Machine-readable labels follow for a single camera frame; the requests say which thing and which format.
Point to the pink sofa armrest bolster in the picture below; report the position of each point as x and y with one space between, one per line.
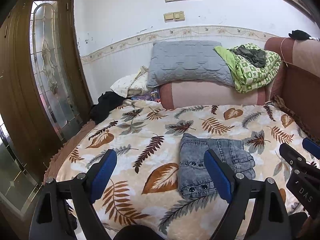
180 94

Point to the green patterned folded quilt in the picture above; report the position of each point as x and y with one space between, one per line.
247 77

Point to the leaf-print beige blanket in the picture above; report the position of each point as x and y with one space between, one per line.
143 188

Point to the black item on backrest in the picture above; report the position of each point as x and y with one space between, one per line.
299 35

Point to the wooden glass-panel door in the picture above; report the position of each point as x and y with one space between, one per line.
44 96

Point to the grey acid-wash denim shorts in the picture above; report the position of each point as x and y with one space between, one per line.
200 173

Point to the purple patterned item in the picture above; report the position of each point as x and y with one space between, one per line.
152 95

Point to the black cloth on sofa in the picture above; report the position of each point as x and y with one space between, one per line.
106 103

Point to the white floral pillow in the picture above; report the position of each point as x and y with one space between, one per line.
132 85

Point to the grey quilted pillow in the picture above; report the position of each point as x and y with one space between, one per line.
185 61

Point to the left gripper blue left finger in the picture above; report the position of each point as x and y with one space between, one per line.
62 204

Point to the dark grey-green garment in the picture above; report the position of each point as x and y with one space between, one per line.
256 57

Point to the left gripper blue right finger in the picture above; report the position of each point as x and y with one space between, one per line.
269 219

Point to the beige wall switch plate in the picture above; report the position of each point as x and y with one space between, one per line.
174 16

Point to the brown sofa backrest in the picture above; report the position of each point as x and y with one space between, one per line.
297 81

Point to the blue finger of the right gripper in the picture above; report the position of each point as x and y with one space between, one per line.
287 153
311 147

